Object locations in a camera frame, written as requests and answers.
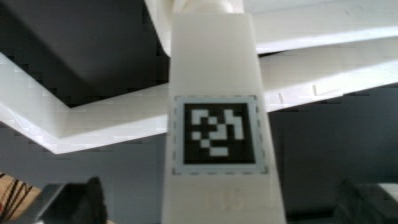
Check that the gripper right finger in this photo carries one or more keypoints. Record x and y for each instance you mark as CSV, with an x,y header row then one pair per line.
x,y
364,204

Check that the white U-shaped fence frame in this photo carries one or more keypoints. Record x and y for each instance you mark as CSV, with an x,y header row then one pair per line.
x,y
307,75

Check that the white desk leg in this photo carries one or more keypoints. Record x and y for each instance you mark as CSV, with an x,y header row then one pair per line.
x,y
220,181

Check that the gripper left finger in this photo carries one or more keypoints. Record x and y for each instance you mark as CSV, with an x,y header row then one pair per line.
x,y
69,204

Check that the white desk top panel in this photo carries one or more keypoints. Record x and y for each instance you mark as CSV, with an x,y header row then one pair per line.
x,y
295,23

